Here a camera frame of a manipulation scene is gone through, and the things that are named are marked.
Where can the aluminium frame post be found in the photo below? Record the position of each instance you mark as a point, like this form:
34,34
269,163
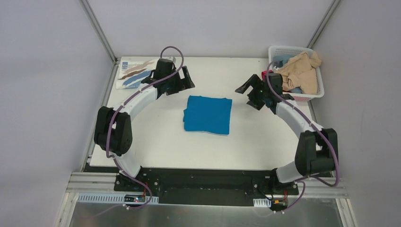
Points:
323,23
98,29

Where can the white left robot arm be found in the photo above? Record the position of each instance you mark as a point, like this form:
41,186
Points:
113,130

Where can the white plastic laundry basket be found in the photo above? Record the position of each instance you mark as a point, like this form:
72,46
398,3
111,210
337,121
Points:
292,50

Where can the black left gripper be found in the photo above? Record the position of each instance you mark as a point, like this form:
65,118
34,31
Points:
180,82

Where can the folded white printed t-shirt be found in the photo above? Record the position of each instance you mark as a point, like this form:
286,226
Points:
132,73

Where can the aluminium front rail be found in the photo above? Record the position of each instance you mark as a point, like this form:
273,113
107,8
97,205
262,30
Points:
104,183

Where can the blue polo shirt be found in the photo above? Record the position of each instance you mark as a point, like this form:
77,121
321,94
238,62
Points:
208,114

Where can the beige t-shirt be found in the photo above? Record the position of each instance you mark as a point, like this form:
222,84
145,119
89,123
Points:
300,71

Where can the white slotted cable duct left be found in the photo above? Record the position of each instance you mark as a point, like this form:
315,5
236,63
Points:
117,198

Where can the aluminium frame post right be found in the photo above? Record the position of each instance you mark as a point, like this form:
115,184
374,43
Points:
323,23

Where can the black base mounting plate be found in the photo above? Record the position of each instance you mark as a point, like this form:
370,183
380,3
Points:
237,188

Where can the pink t-shirt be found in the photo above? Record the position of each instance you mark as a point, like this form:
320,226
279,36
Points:
266,73

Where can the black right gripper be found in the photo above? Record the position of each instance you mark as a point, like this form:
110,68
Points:
255,92

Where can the white slotted cable duct right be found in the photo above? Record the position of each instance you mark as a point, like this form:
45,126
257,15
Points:
264,203

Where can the grey-blue t-shirt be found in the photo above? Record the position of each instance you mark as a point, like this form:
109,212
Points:
280,60

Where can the aluminium frame post left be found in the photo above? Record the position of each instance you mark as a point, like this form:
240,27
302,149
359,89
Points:
98,29

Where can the white slotted cable duct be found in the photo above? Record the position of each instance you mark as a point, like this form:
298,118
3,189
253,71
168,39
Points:
264,203
117,198

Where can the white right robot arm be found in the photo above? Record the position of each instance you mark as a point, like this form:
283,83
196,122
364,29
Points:
317,148

